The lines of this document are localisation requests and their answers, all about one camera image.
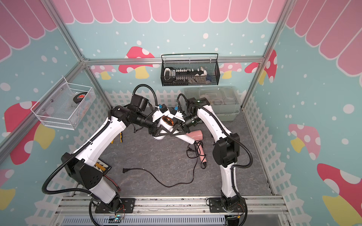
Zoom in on black wire mesh basket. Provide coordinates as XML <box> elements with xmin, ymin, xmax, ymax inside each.
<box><xmin>160</xmin><ymin>53</ymin><xmax>220</xmax><ymax>86</ymax></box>

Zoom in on black red tape measure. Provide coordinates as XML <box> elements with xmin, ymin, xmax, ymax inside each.
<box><xmin>73</xmin><ymin>92</ymin><xmax>88</xmax><ymax>104</ymax></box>

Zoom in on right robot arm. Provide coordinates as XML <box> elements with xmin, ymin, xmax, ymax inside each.
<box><xmin>176</xmin><ymin>94</ymin><xmax>253</xmax><ymax>211</ymax></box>

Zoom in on pink hair dryer black cord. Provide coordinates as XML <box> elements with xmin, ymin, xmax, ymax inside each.
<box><xmin>186</xmin><ymin>141</ymin><xmax>207</xmax><ymax>170</ymax></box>

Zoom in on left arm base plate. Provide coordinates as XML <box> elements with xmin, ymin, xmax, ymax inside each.
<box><xmin>95</xmin><ymin>198</ymin><xmax>136</xmax><ymax>214</ymax></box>

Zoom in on yellow handled pliers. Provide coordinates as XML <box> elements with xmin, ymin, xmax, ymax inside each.
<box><xmin>111</xmin><ymin>132</ymin><xmax>123</xmax><ymax>144</ymax></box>

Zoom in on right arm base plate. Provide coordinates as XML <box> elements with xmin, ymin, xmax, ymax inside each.
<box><xmin>206</xmin><ymin>197</ymin><xmax>245</xmax><ymax>213</ymax></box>

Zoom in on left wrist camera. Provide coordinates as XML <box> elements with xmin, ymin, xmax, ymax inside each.
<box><xmin>152</xmin><ymin>104</ymin><xmax>170</xmax><ymax>122</ymax></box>

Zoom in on green clear-lid storage box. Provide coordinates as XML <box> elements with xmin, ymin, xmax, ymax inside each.
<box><xmin>183</xmin><ymin>86</ymin><xmax>243</xmax><ymax>121</ymax></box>

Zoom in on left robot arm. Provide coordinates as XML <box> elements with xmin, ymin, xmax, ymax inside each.
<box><xmin>41</xmin><ymin>93</ymin><xmax>170</xmax><ymax>211</ymax></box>

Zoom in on white wire mesh basket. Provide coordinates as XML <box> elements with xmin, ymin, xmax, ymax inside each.
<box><xmin>31</xmin><ymin>77</ymin><xmax>96</xmax><ymax>131</ymax></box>

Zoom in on white hair dryer black cord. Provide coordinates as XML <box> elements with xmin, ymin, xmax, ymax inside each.
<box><xmin>122</xmin><ymin>141</ymin><xmax>204</xmax><ymax>188</ymax></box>

